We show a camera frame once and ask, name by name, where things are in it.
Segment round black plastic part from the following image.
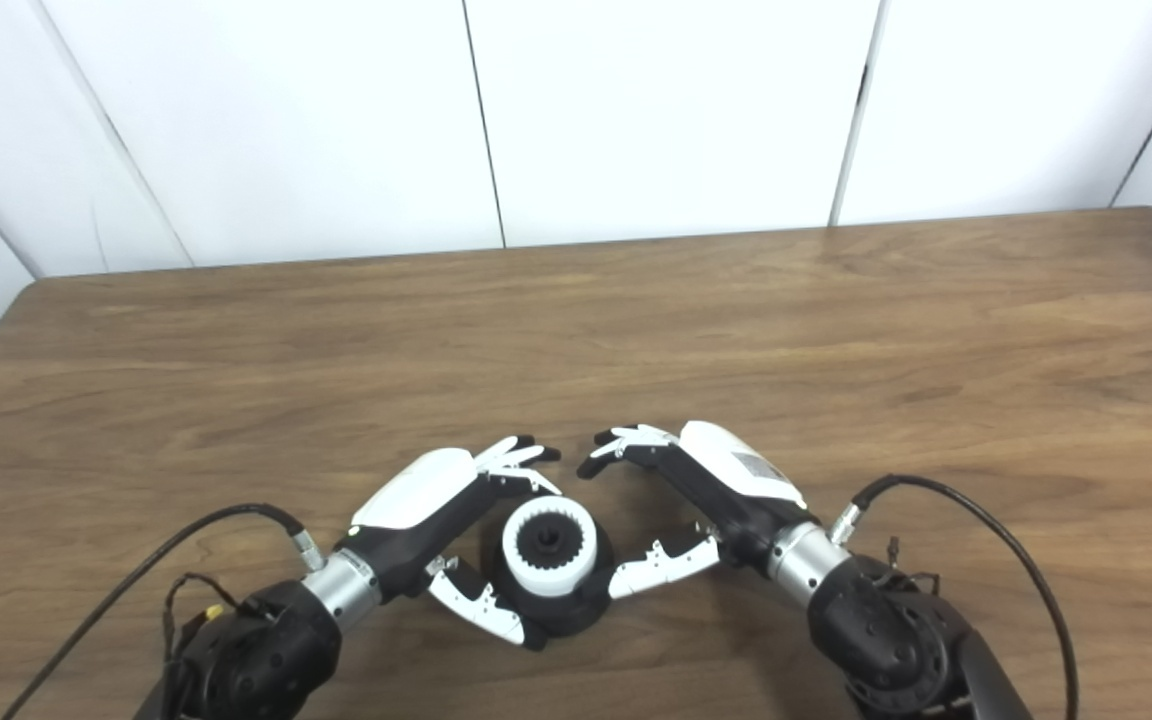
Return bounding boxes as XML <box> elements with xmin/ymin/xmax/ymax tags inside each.
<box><xmin>481</xmin><ymin>510</ymin><xmax>617</xmax><ymax>639</ymax></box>

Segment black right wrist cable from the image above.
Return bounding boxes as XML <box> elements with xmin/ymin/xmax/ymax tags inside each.
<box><xmin>829</xmin><ymin>474</ymin><xmax>1080</xmax><ymax>720</ymax></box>

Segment thin arm wire bundle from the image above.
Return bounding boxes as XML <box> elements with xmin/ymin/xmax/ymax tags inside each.
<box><xmin>163</xmin><ymin>572</ymin><xmax>247</xmax><ymax>661</ymax></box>
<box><xmin>876</xmin><ymin>538</ymin><xmax>942</xmax><ymax>596</ymax></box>

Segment thin right arm wire bundle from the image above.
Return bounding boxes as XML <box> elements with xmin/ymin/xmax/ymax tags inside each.
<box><xmin>876</xmin><ymin>538</ymin><xmax>942</xmax><ymax>596</ymax></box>

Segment thin left arm wire bundle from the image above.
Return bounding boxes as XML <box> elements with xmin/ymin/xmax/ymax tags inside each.
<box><xmin>163</xmin><ymin>572</ymin><xmax>247</xmax><ymax>661</ymax></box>

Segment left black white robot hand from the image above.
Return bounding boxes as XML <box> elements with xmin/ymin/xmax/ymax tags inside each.
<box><xmin>336</xmin><ymin>435</ymin><xmax>564</xmax><ymax>651</ymax></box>

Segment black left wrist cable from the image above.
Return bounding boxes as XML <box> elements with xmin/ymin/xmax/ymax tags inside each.
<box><xmin>1</xmin><ymin>502</ymin><xmax>325</xmax><ymax>720</ymax></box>

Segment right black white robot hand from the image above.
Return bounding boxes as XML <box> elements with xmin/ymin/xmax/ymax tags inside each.
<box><xmin>576</xmin><ymin>420</ymin><xmax>822</xmax><ymax>601</ymax></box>

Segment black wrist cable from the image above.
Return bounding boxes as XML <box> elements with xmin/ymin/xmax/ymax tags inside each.
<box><xmin>829</xmin><ymin>474</ymin><xmax>1080</xmax><ymax>720</ymax></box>
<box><xmin>1</xmin><ymin>502</ymin><xmax>325</xmax><ymax>720</ymax></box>

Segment white toothed plastic ring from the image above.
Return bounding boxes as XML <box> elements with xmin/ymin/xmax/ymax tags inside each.
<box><xmin>502</xmin><ymin>495</ymin><xmax>600</xmax><ymax>599</ymax></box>

